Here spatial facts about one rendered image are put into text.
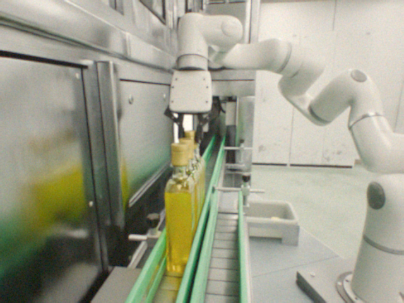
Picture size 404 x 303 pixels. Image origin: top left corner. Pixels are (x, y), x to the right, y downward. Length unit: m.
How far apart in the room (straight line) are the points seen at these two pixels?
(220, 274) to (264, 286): 0.22
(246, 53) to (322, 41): 3.85
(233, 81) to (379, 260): 1.22
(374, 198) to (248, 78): 1.14
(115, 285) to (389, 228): 0.57
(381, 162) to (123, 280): 0.62
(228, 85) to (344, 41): 3.27
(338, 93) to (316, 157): 3.96
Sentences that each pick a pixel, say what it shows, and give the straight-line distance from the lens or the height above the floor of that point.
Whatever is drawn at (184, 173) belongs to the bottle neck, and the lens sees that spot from 0.53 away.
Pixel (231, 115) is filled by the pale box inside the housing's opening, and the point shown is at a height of 1.11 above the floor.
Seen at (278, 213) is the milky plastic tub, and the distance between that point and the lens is 1.10.
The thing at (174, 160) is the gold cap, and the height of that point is 1.13.
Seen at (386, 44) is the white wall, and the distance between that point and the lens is 5.44.
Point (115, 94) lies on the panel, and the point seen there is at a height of 1.26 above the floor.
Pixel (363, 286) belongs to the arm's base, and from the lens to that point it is 0.77.
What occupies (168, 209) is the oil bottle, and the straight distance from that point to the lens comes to 0.54.
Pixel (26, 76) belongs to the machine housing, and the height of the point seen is 1.28.
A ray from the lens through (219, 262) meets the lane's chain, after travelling 0.65.
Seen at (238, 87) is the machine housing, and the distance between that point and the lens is 1.63.
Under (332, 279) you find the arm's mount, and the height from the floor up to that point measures 0.78.
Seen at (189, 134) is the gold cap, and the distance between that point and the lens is 0.62.
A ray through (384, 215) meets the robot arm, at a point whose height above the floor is 1.02.
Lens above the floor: 1.26
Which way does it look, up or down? 14 degrees down
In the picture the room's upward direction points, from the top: straight up
